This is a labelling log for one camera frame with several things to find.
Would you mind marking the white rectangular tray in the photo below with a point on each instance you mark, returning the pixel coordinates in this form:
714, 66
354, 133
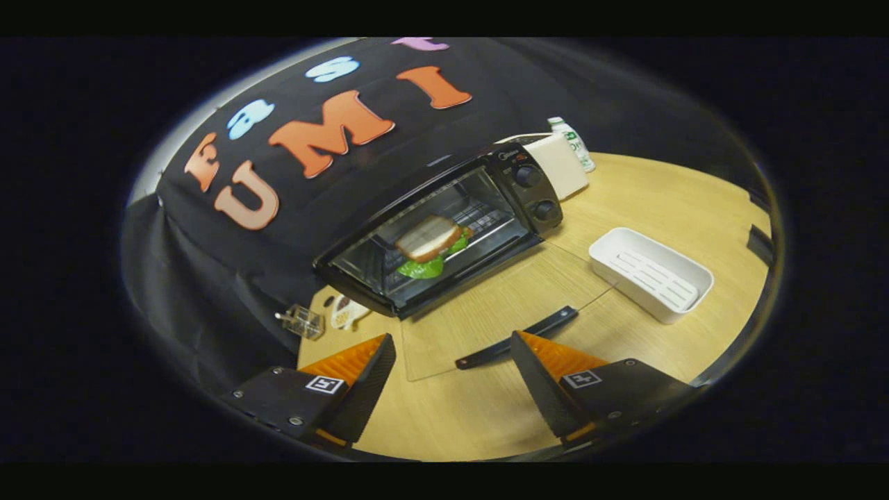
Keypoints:
649, 271

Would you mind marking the white pop-up toaster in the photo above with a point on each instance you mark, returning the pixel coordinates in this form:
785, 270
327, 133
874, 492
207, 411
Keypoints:
562, 167

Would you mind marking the small clear acrylic box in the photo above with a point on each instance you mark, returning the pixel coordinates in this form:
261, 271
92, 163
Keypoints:
304, 322

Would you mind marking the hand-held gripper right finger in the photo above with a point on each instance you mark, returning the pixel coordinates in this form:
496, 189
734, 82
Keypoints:
542, 392

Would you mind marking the small white brown-patterned item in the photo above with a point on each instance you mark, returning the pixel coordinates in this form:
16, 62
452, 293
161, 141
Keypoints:
347, 312

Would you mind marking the dark object at table edge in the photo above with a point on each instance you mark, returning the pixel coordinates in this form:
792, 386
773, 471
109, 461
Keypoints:
759, 244

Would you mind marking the toy sandwich with lettuce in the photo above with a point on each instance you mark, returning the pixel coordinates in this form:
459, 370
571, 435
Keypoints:
427, 239

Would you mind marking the black toaster oven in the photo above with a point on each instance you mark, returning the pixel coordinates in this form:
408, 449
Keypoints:
535, 191

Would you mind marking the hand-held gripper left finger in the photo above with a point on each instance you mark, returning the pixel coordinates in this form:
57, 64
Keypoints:
364, 392

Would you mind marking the white green-label drink bottle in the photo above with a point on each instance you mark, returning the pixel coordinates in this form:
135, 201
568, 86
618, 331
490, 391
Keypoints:
576, 146

